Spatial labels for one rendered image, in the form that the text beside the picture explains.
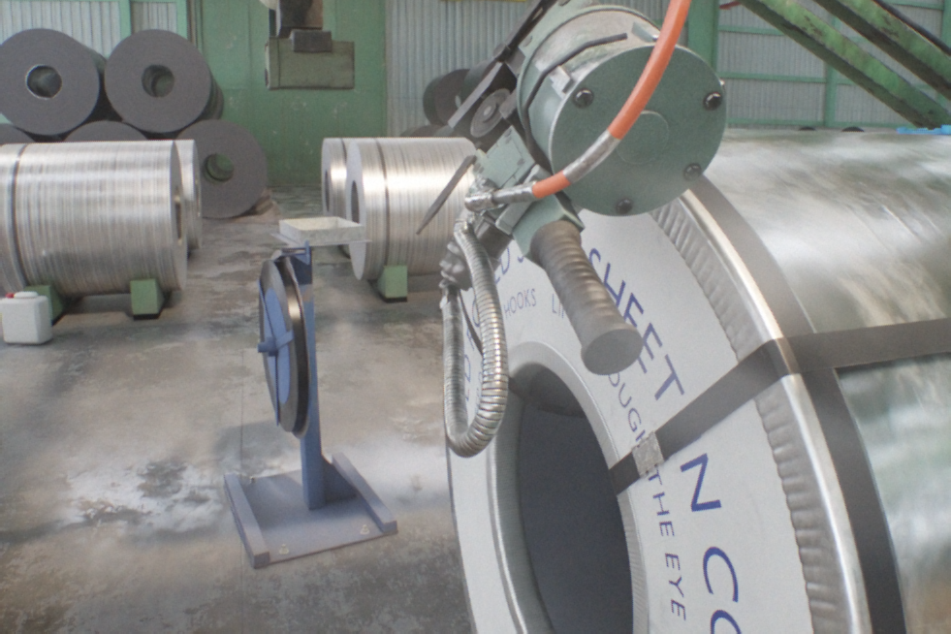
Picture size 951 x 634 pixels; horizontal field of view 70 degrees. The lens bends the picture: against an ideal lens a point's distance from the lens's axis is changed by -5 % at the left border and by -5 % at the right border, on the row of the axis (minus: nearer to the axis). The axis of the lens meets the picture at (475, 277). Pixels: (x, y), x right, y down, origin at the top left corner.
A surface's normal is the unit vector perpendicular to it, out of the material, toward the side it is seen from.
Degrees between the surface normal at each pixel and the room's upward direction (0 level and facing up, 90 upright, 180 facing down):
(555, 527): 58
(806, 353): 47
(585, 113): 115
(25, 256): 109
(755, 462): 90
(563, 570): 40
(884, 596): 66
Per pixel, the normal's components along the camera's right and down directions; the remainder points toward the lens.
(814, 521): -0.94, 0.05
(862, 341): 0.22, -0.53
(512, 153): -0.73, -0.44
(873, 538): 0.27, -0.30
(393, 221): 0.30, 0.25
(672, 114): 0.21, 0.59
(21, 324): -0.03, 0.19
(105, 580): 0.00, -0.98
